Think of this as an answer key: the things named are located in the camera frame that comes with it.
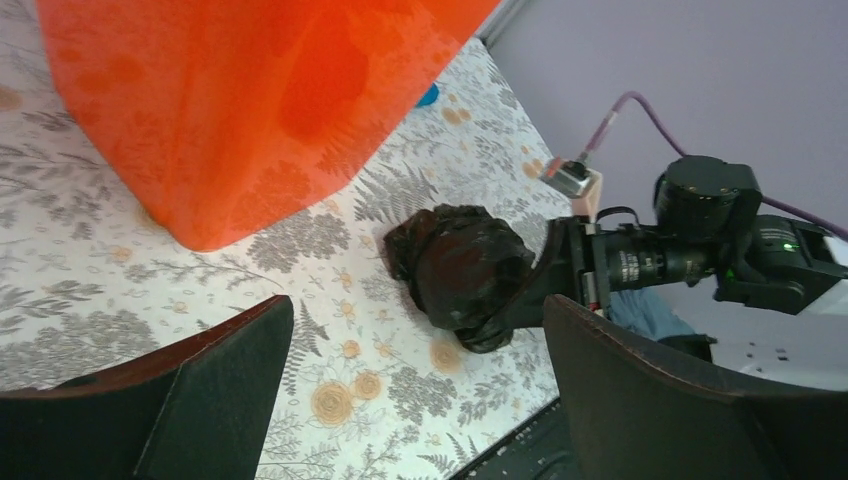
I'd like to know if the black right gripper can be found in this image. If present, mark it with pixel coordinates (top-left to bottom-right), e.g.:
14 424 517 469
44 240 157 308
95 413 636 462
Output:
486 218 720 332

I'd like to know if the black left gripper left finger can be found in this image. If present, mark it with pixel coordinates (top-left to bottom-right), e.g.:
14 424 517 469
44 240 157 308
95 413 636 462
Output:
1 295 294 479

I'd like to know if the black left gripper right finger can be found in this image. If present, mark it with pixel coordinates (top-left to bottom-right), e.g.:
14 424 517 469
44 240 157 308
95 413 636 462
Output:
543 295 847 479

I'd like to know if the black plastic trash bag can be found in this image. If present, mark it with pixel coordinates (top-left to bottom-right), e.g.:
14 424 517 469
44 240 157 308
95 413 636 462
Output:
383 204 535 354

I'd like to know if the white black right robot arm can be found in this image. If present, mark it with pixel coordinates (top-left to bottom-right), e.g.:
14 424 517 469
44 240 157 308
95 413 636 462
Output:
489 155 847 333

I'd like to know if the orange plastic trash bin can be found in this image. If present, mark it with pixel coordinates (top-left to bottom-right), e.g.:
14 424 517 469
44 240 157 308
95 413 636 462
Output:
37 1 495 252

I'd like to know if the grey-blue cloth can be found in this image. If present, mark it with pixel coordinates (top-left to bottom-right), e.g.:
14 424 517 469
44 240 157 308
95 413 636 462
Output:
608 288 695 341

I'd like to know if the floral patterned table mat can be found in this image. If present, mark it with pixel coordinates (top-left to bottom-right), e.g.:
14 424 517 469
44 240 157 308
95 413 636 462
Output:
1 1 565 479

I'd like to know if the bright blue cloth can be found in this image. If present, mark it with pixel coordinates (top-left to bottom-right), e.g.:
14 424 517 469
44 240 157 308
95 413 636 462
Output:
415 83 440 108

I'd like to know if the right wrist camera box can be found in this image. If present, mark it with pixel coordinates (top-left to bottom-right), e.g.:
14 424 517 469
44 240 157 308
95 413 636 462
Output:
539 157 603 221

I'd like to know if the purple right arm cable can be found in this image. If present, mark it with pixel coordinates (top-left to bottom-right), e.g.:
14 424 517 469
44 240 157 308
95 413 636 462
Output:
576 91 848 241

